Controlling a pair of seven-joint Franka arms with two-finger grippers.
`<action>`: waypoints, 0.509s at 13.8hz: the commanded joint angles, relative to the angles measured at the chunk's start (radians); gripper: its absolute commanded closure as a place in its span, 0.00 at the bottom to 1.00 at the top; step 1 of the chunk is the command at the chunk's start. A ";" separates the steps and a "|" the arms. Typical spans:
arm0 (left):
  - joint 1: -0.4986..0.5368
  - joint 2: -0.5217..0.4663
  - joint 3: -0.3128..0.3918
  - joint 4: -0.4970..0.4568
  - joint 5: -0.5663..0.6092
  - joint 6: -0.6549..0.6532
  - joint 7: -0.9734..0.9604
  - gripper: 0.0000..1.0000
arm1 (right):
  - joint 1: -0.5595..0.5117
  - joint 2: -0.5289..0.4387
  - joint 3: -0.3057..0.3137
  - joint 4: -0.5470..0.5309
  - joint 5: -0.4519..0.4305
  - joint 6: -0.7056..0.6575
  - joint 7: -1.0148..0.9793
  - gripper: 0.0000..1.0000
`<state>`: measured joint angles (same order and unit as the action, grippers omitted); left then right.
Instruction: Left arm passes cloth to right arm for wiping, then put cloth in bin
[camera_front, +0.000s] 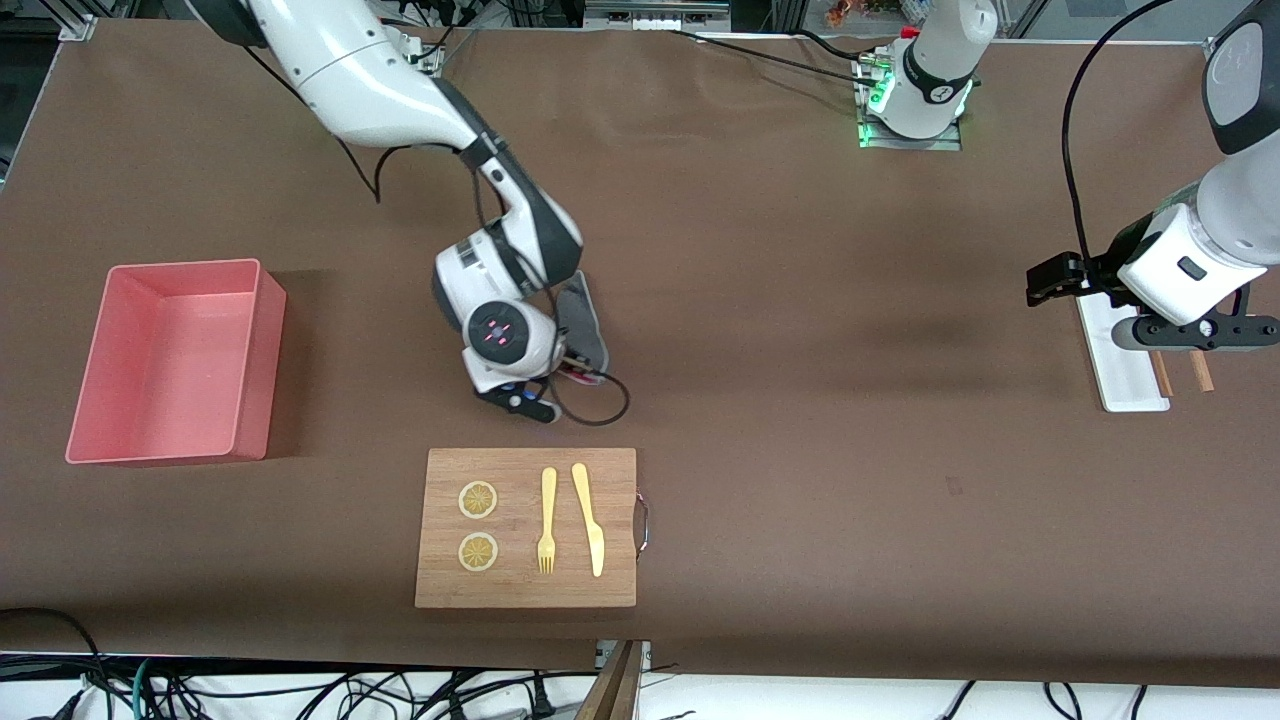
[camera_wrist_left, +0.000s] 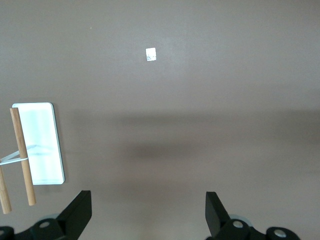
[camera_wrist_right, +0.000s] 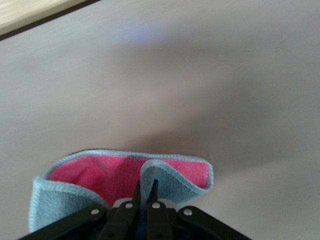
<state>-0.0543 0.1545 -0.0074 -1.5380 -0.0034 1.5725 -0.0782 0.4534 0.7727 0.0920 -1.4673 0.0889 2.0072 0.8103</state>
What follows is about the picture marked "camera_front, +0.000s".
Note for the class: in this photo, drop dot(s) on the yellow fork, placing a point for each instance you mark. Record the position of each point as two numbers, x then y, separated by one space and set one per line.
548 500

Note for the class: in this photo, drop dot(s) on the black power plug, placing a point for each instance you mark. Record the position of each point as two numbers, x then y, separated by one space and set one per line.
542 705

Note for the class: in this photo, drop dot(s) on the pink plastic bin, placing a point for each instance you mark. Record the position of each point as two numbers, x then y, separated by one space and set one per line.
170 400

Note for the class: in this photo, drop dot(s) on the small metal bracket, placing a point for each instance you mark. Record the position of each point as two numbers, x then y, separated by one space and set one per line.
645 655

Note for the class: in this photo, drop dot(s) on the white rectangular tray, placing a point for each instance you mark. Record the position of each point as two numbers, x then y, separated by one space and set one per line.
1120 385

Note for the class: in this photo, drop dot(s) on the wooden cutting board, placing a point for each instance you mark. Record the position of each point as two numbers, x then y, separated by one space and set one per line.
525 590

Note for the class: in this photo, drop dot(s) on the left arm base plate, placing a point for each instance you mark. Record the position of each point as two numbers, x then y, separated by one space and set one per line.
950 142

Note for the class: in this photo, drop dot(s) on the lemon slice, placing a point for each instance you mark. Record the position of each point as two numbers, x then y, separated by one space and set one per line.
478 552
477 500

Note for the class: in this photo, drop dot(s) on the yellow knife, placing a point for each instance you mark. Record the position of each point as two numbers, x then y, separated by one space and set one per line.
590 520

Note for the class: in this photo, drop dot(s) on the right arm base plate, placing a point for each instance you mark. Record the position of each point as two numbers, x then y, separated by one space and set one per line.
425 55

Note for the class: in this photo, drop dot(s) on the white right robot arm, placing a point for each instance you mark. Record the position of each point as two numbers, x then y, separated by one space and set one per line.
370 90

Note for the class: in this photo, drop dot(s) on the wooden plank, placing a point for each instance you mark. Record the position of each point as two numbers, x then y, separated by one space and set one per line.
610 690

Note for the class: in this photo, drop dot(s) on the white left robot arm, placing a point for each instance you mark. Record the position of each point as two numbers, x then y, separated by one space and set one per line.
1200 270

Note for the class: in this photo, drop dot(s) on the grey and red cloth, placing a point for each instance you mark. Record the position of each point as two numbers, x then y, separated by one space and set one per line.
585 320

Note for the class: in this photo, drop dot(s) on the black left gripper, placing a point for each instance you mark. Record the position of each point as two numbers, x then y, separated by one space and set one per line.
1098 268

